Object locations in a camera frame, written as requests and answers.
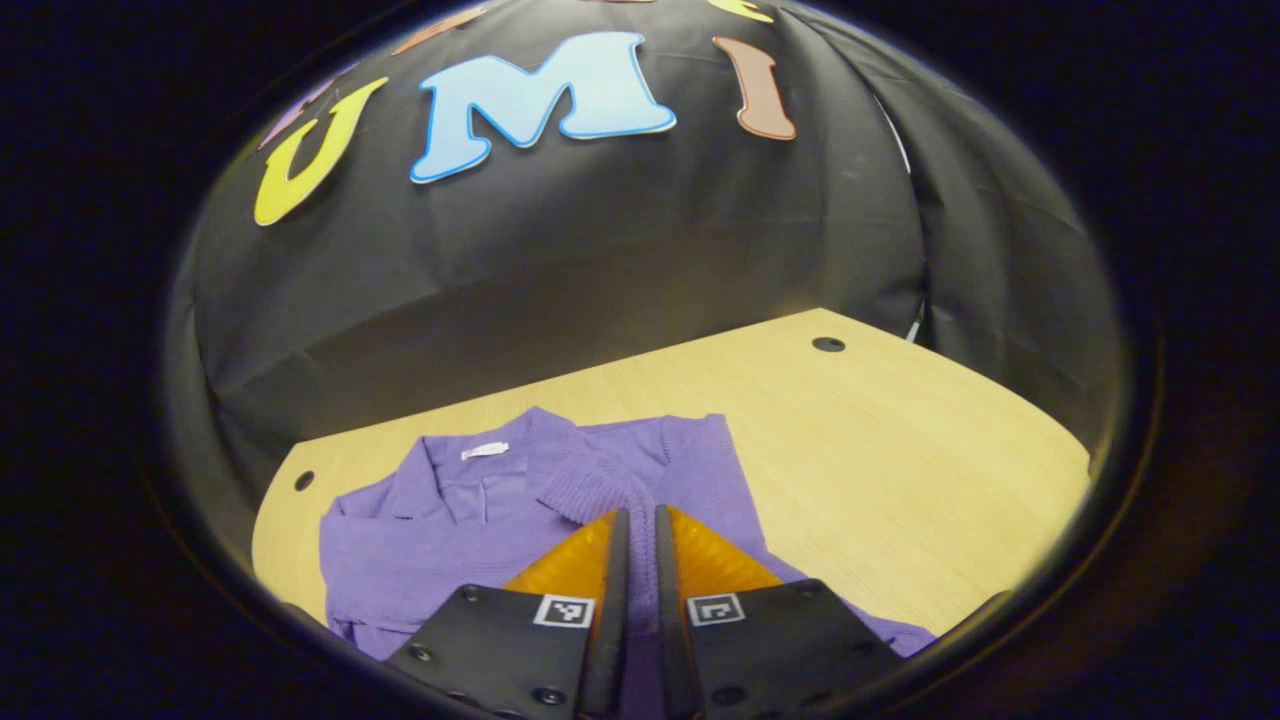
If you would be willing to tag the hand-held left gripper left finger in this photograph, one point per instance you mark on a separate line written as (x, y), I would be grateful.
(612, 650)

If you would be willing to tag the purple knit cardigan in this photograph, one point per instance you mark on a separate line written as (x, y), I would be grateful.
(450, 550)

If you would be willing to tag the black backdrop cloth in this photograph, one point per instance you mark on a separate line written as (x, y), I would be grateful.
(600, 260)

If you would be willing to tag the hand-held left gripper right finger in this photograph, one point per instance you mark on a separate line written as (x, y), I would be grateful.
(668, 650)

